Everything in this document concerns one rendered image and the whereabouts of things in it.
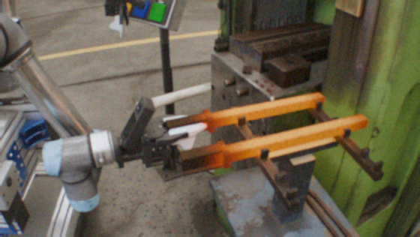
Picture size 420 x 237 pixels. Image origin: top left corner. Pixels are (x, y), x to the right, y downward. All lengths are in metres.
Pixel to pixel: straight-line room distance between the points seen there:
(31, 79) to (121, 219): 1.24
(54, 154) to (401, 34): 0.86
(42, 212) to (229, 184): 1.05
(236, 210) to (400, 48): 0.60
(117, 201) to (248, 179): 1.12
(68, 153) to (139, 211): 1.23
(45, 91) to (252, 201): 0.60
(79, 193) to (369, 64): 0.82
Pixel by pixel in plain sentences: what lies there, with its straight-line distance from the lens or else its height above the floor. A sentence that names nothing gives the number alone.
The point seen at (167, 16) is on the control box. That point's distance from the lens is 1.48.
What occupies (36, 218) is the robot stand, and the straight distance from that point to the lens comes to 1.79.
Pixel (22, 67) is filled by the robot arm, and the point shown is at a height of 1.15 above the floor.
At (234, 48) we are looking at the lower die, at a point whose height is 0.94.
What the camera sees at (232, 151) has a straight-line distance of 0.71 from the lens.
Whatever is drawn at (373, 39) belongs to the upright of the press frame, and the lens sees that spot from 1.02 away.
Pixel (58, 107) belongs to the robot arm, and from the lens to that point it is 0.86.
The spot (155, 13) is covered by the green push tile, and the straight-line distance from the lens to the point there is 1.51.
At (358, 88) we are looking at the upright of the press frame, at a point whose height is 0.97.
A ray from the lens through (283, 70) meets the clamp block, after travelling 1.10.
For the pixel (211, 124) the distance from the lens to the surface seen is 0.79.
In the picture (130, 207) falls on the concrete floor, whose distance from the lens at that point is 1.98.
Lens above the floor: 1.47
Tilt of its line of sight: 35 degrees down
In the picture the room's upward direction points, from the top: straight up
